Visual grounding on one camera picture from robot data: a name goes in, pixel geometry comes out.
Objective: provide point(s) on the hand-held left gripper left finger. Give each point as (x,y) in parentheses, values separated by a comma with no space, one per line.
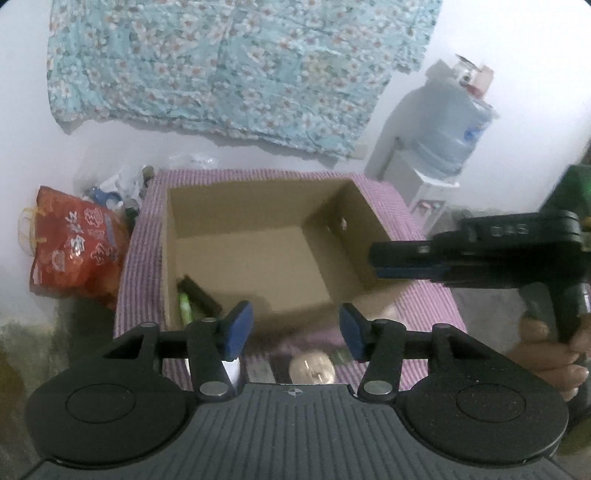
(235,330)

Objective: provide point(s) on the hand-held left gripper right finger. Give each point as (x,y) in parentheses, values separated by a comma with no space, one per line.
(351,332)

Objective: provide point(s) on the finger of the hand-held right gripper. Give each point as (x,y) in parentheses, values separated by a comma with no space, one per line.
(401,253)
(408,273)

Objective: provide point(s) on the amber dropper bottle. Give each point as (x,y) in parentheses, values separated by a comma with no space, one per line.
(343,357)

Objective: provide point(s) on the gold lid jar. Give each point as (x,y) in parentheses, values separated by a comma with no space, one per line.
(311,367)

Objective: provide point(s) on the brown cardboard box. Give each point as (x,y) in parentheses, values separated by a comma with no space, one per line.
(249,258)

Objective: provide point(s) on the person's right hand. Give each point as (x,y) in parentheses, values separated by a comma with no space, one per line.
(545,360)

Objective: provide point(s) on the black tube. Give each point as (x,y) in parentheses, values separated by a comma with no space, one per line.
(201,295)

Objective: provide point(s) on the small green tube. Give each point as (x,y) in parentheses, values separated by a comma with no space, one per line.
(185,308)

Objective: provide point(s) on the white water dispenser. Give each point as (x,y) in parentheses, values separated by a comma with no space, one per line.
(431,198)

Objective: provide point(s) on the purple checked tablecloth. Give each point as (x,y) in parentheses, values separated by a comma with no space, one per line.
(138,277)

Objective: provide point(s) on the blue water jug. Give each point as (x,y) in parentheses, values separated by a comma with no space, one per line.
(443,129)

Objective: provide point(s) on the small pink bottle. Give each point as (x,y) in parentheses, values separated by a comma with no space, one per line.
(480,81)

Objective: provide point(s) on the red printed bag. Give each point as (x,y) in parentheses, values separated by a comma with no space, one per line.
(74,240)

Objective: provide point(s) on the small clear jar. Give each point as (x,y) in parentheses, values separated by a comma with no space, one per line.
(464,68)

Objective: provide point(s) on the wall socket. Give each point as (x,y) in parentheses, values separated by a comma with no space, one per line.
(361,151)

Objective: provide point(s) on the floral teal wall cloth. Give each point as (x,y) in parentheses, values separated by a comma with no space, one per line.
(231,69)

